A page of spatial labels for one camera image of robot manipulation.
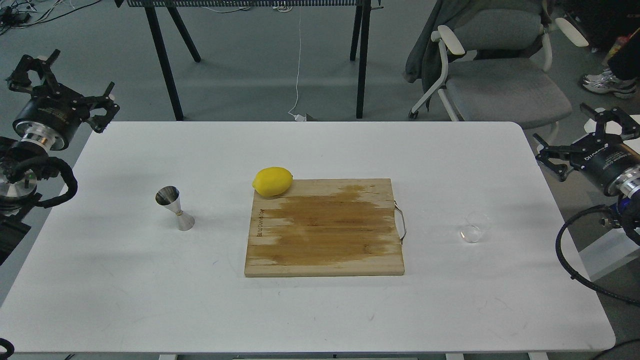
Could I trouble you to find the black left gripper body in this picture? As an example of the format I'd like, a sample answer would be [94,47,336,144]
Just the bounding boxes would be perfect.
[13,83,103,151]

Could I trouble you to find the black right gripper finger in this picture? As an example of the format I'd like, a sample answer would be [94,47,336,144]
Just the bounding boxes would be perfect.
[533,133,583,182]
[580,103,640,141]

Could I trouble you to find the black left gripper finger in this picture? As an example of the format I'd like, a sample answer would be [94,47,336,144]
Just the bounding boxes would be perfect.
[80,82,121,133]
[6,48,61,96]

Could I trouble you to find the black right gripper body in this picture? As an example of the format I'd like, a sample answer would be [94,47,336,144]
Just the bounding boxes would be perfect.
[570,133,640,197]

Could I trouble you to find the small clear glass cup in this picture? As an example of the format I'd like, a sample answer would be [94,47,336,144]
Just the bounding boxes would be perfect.
[458,211,493,244]

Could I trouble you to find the steel double jigger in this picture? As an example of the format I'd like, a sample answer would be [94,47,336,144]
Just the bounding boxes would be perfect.
[154,186,195,231]

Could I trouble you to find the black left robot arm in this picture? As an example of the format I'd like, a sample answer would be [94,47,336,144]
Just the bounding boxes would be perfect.
[0,49,120,261]

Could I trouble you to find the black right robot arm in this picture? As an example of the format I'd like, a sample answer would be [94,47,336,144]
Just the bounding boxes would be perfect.
[534,103,640,306]

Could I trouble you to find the white grey sneaker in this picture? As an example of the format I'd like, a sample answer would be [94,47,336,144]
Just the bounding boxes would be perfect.
[580,68,638,100]

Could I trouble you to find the grey office chair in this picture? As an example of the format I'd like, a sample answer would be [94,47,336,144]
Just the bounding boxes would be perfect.
[408,7,588,139]

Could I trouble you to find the dark grey hanging jacket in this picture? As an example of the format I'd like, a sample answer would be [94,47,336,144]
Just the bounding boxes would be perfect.
[403,0,556,92]

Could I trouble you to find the yellow lemon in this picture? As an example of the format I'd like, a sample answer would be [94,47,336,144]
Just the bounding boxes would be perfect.
[251,166,294,198]

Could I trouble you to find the wooden cutting board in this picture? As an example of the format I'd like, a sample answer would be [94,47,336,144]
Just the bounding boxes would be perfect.
[244,178,405,278]

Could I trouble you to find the black floor cables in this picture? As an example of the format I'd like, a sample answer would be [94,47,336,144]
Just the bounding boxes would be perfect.
[0,0,103,36]

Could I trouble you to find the white power cable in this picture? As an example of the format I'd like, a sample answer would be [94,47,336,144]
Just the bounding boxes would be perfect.
[287,7,308,122]

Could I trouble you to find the black metal table frame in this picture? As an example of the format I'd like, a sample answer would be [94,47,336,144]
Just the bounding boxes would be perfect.
[109,0,374,122]

